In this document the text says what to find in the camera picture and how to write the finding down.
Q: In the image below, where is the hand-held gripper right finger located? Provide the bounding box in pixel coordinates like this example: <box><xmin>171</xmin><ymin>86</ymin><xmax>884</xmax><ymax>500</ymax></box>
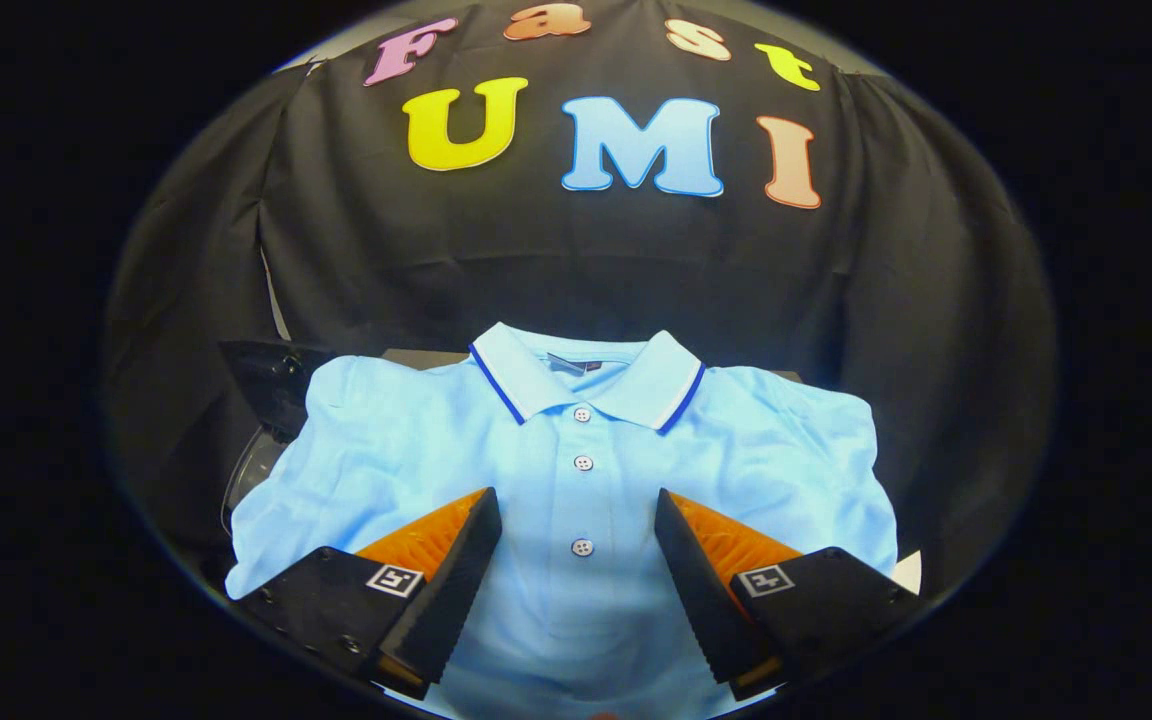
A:
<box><xmin>654</xmin><ymin>488</ymin><xmax>922</xmax><ymax>701</ymax></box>

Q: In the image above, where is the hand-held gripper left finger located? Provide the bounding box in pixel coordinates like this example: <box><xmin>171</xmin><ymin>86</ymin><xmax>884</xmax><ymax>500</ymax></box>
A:
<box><xmin>236</xmin><ymin>487</ymin><xmax>503</xmax><ymax>699</ymax></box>

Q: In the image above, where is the light blue polo shirt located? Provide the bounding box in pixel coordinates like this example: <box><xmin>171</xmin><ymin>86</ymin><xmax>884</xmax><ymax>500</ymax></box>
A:
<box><xmin>224</xmin><ymin>322</ymin><xmax>899</xmax><ymax>720</ymax></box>

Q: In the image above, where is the grey cabinet with dark top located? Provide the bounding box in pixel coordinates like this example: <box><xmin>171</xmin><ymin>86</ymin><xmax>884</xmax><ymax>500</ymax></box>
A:
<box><xmin>381</xmin><ymin>347</ymin><xmax>805</xmax><ymax>386</ymax></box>

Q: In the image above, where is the black backdrop cloth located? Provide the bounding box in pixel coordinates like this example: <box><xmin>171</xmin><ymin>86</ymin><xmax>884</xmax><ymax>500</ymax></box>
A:
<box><xmin>104</xmin><ymin>0</ymin><xmax>1057</xmax><ymax>601</ymax></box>

